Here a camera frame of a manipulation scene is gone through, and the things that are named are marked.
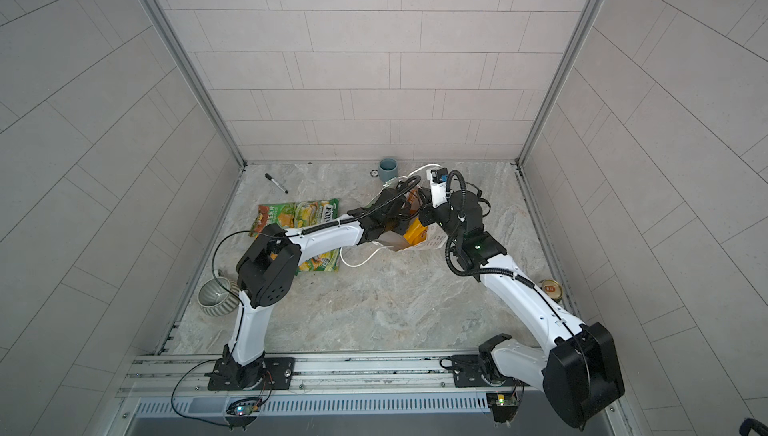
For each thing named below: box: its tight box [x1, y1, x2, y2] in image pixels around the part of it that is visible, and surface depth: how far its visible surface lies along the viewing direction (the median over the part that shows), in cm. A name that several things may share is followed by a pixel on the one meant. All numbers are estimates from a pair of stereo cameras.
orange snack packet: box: [403, 217, 428, 245], surface depth 86 cm
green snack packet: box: [294, 198, 340, 228], surface depth 101 cm
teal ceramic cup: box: [378, 157, 399, 182], surface depth 111 cm
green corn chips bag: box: [249, 202, 296, 238], surface depth 101 cm
